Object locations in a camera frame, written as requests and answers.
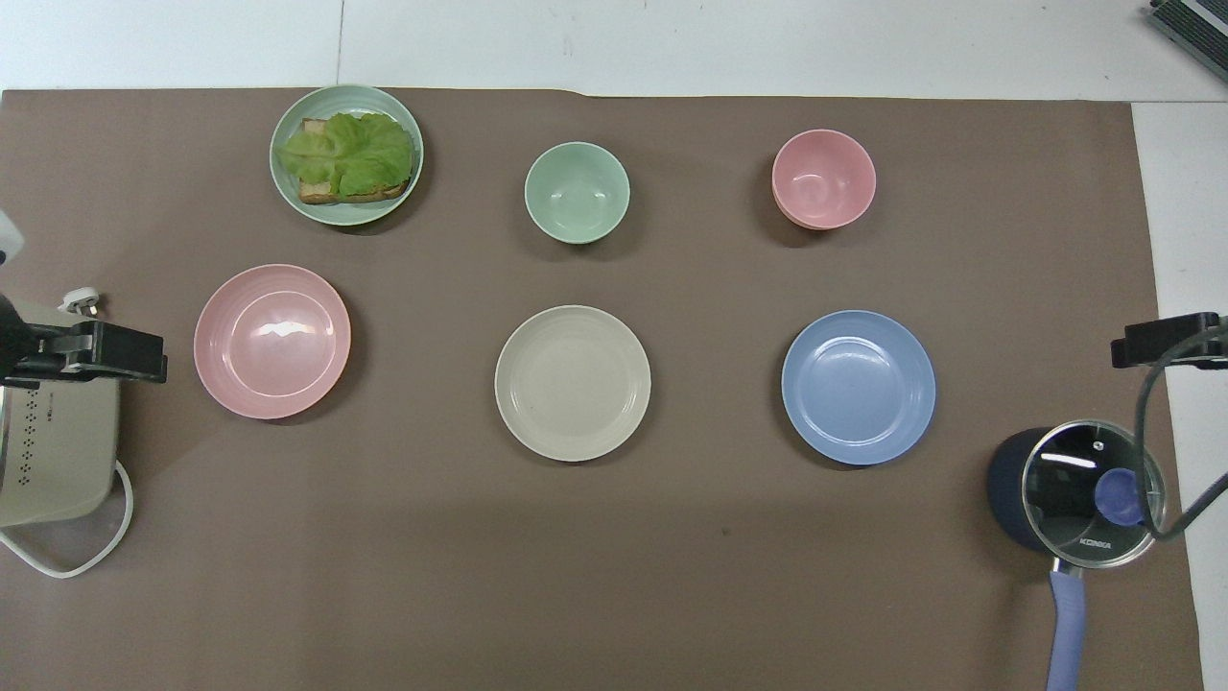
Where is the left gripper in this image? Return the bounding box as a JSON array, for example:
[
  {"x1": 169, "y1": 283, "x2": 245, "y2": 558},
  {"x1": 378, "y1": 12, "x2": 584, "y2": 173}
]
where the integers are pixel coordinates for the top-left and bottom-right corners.
[{"x1": 0, "y1": 293, "x2": 60, "y2": 378}]

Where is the beige toaster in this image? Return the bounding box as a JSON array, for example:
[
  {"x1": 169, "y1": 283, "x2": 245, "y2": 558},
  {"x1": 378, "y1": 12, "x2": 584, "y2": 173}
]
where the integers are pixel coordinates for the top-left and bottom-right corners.
[{"x1": 0, "y1": 301, "x2": 122, "y2": 528}]

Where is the pink plate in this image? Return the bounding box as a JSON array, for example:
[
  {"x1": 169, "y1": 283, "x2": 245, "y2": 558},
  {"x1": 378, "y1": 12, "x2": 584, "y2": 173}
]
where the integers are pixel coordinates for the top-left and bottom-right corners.
[{"x1": 193, "y1": 264, "x2": 352, "y2": 421}]

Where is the green plate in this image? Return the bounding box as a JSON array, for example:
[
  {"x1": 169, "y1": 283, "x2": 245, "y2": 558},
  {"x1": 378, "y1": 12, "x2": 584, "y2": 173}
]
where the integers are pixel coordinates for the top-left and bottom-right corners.
[{"x1": 269, "y1": 84, "x2": 426, "y2": 227}]

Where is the toast slice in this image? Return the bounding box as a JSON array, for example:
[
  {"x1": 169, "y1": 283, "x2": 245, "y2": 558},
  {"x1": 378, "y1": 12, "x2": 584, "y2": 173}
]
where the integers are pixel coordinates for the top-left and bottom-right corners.
[{"x1": 296, "y1": 117, "x2": 414, "y2": 205}]

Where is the green lettuce leaf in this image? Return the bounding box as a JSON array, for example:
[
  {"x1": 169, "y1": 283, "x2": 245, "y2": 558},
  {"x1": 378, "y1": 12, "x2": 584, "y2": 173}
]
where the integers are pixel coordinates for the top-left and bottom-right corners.
[{"x1": 275, "y1": 111, "x2": 416, "y2": 199}]

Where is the beige plate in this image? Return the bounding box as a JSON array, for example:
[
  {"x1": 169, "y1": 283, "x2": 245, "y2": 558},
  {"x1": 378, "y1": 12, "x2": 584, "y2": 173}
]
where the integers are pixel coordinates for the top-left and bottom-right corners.
[{"x1": 494, "y1": 305, "x2": 652, "y2": 463}]

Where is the green bowl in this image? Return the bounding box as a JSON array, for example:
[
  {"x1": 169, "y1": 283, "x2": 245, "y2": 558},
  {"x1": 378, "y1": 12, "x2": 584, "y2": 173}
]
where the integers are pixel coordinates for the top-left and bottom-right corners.
[{"x1": 524, "y1": 141, "x2": 631, "y2": 245}]

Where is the pink bowl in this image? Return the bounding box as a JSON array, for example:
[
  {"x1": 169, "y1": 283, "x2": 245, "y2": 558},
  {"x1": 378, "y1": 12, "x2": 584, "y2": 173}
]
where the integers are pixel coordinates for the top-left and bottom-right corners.
[{"x1": 771, "y1": 129, "x2": 877, "y2": 231}]

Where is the blue plate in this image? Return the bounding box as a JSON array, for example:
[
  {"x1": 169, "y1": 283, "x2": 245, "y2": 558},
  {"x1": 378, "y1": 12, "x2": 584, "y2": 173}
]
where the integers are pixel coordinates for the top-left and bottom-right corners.
[{"x1": 781, "y1": 309, "x2": 937, "y2": 467}]

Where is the glass lid blue knob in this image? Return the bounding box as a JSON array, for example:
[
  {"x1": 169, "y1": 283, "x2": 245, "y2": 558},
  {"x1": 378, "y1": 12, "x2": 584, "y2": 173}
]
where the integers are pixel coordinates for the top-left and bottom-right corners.
[{"x1": 1021, "y1": 419, "x2": 1168, "y2": 570}]

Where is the grey ribbed metal box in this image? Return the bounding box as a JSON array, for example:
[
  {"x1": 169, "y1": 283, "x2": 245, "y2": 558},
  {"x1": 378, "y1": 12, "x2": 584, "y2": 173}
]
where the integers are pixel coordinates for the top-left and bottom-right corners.
[{"x1": 1147, "y1": 0, "x2": 1228, "y2": 58}]

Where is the white power cable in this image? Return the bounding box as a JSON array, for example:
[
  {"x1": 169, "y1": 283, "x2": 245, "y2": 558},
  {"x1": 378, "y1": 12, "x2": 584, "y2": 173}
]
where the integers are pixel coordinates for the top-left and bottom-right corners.
[{"x1": 0, "y1": 459, "x2": 135, "y2": 580}]

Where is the dark blue pot purple handle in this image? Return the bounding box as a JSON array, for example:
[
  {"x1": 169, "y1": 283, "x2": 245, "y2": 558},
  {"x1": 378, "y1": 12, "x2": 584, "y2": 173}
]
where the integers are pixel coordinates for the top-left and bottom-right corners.
[{"x1": 986, "y1": 425, "x2": 1168, "y2": 691}]

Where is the black cable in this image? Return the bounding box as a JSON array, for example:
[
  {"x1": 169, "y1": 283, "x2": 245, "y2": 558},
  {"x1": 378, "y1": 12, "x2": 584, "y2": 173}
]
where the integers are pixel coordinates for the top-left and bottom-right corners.
[{"x1": 1133, "y1": 322, "x2": 1228, "y2": 543}]

